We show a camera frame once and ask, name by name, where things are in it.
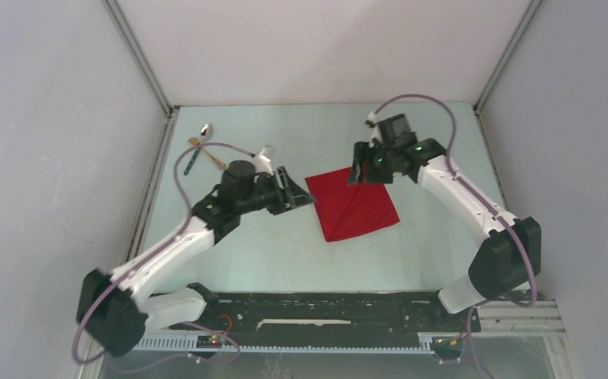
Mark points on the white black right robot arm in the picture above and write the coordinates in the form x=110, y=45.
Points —
x=509, y=248

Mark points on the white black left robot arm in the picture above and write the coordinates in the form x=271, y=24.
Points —
x=118, y=308

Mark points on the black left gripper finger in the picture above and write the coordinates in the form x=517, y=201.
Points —
x=292, y=193
x=276, y=206

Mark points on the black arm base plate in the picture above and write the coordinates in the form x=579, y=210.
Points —
x=327, y=337

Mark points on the gold fork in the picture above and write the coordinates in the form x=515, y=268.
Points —
x=220, y=165

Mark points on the right aluminium frame post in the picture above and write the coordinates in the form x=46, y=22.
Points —
x=512, y=46

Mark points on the left aluminium frame post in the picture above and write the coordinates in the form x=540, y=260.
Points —
x=130, y=39

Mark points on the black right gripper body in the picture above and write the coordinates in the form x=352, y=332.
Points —
x=382, y=168

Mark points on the aluminium frame post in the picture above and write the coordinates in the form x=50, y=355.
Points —
x=130, y=39
x=512, y=46

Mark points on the red satin napkin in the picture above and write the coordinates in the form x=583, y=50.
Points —
x=348, y=211

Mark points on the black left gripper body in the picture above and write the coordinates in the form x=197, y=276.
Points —
x=264, y=193

